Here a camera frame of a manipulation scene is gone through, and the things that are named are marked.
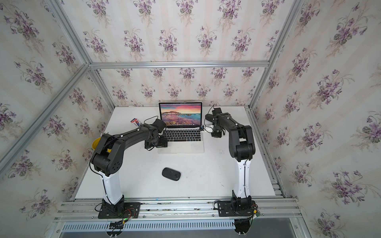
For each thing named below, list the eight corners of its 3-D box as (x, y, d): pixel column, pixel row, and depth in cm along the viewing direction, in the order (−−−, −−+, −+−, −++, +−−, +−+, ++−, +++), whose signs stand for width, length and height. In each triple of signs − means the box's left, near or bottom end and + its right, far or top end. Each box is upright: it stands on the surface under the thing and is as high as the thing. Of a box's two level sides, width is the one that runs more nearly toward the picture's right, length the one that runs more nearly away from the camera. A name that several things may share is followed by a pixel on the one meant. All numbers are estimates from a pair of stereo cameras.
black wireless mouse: (161, 175, 87) (160, 173, 85) (165, 167, 90) (164, 165, 88) (178, 182, 84) (178, 180, 82) (181, 174, 88) (181, 172, 85)
